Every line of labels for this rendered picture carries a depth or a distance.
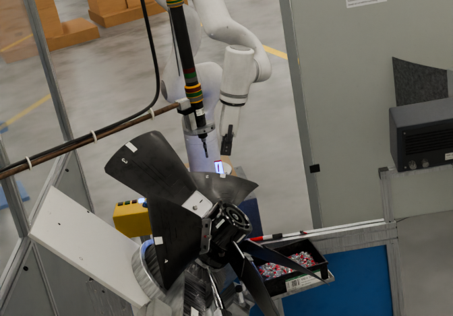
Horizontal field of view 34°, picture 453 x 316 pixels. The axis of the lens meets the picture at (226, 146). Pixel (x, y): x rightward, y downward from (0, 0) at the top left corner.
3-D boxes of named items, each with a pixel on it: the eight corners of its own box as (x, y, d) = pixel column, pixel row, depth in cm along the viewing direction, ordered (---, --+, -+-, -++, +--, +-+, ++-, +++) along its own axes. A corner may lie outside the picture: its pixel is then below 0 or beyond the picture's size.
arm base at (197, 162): (176, 171, 283) (168, 127, 276) (223, 159, 288) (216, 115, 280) (189, 191, 266) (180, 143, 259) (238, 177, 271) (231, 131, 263)
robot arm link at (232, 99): (219, 84, 221) (218, 93, 222) (220, 93, 213) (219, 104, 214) (247, 87, 222) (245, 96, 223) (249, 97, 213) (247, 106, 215)
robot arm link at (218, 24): (228, 3, 232) (263, 87, 224) (187, 3, 223) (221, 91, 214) (243, -14, 226) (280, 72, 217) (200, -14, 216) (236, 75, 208)
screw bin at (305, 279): (266, 300, 230) (263, 282, 227) (251, 273, 245) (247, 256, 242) (331, 280, 234) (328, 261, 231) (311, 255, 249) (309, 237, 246)
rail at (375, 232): (139, 284, 257) (134, 265, 253) (140, 277, 260) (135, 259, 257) (398, 242, 252) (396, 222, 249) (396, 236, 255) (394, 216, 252)
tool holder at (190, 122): (191, 139, 192) (184, 104, 188) (177, 133, 197) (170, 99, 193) (219, 127, 196) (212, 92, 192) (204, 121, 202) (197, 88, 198)
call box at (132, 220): (119, 244, 247) (112, 216, 242) (123, 228, 256) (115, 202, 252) (166, 236, 246) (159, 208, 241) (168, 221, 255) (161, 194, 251)
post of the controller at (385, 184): (385, 223, 249) (379, 172, 241) (383, 219, 252) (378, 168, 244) (394, 222, 249) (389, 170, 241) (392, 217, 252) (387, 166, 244)
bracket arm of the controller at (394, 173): (380, 180, 243) (379, 172, 242) (378, 176, 245) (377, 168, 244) (452, 168, 241) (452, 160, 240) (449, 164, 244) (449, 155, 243)
